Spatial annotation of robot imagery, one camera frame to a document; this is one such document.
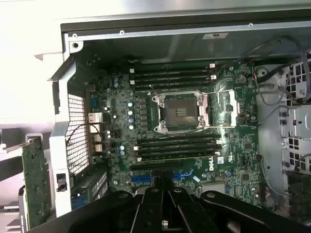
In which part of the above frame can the white case sticker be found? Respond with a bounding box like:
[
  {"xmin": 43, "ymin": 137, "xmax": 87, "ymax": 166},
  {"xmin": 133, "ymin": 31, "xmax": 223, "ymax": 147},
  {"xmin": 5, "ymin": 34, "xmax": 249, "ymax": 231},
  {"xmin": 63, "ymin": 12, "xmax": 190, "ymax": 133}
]
[{"xmin": 202, "ymin": 32, "xmax": 229, "ymax": 40}]

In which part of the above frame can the perforated metal slot cover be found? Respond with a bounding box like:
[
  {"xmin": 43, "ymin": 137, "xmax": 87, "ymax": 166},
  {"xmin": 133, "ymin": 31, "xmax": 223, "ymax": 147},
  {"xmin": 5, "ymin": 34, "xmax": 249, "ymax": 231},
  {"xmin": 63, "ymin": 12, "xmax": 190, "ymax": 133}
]
[{"xmin": 81, "ymin": 167, "xmax": 108, "ymax": 195}]

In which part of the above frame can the green Dell motherboard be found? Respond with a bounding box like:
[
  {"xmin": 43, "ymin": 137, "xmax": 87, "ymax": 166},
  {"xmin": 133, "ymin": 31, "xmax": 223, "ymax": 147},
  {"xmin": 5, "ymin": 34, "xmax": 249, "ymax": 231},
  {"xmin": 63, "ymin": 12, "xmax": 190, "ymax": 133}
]
[{"xmin": 85, "ymin": 60, "xmax": 264, "ymax": 212}]

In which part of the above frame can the open grey PC case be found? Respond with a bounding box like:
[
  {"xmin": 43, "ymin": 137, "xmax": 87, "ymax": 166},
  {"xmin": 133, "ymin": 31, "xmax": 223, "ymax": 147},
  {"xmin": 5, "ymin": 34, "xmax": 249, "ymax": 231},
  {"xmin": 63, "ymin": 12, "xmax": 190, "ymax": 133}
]
[{"xmin": 47, "ymin": 20, "xmax": 311, "ymax": 225}]

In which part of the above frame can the silver socket cover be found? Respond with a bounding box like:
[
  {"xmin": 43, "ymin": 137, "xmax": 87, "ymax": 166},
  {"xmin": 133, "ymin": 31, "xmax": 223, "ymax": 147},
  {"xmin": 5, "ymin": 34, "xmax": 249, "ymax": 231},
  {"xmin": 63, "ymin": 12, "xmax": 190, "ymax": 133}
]
[{"xmin": 206, "ymin": 89, "xmax": 242, "ymax": 128}]

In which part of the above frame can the silver chipset heatsink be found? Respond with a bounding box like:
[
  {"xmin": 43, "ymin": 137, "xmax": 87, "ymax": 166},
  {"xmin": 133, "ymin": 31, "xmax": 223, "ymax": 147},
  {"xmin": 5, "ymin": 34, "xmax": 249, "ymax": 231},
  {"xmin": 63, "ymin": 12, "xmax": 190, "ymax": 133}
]
[{"xmin": 201, "ymin": 182, "xmax": 226, "ymax": 195}]

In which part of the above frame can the red black twisted wire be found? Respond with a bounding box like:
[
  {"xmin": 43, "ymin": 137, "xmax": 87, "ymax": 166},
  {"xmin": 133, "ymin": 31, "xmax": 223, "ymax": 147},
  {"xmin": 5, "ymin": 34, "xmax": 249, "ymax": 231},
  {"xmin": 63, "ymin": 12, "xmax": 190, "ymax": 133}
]
[{"xmin": 65, "ymin": 121, "xmax": 106, "ymax": 146}]

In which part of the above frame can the blue expansion slot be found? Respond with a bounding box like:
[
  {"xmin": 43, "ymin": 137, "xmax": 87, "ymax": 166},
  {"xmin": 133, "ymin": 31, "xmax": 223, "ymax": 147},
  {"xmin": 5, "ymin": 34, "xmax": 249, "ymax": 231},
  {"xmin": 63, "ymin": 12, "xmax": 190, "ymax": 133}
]
[{"xmin": 131, "ymin": 175, "xmax": 195, "ymax": 185}]

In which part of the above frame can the CPU socket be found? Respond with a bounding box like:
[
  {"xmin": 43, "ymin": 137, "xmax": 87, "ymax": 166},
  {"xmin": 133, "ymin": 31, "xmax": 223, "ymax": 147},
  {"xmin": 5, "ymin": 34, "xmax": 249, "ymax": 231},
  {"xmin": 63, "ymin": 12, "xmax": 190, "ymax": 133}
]
[{"xmin": 152, "ymin": 91, "xmax": 211, "ymax": 134}]

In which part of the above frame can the blue slot retention clip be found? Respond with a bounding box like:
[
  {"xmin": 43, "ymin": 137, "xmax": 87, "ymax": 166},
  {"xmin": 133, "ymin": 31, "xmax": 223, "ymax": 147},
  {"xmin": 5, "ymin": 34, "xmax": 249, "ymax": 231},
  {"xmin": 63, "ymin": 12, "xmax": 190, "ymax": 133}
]
[{"xmin": 71, "ymin": 193, "xmax": 86, "ymax": 211}]

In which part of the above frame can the silver disk bay cage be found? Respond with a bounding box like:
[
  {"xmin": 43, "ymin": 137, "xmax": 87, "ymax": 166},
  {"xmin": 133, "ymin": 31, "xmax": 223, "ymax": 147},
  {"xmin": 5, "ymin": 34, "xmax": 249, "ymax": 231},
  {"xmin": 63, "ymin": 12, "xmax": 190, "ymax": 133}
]
[{"xmin": 279, "ymin": 63, "xmax": 311, "ymax": 175}]

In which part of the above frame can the long black expansion slot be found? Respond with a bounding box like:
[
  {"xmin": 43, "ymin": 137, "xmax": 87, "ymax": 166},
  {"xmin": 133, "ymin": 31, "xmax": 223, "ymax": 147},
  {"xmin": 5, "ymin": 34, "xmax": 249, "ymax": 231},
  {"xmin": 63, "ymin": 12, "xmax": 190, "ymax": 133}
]
[{"xmin": 130, "ymin": 163, "xmax": 184, "ymax": 170}]

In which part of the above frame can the thin metal locking lever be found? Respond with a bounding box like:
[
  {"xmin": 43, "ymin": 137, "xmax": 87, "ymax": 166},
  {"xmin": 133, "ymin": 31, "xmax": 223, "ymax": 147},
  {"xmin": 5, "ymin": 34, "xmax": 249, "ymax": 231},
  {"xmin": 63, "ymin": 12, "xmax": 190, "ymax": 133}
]
[{"xmin": 148, "ymin": 84, "xmax": 161, "ymax": 99}]

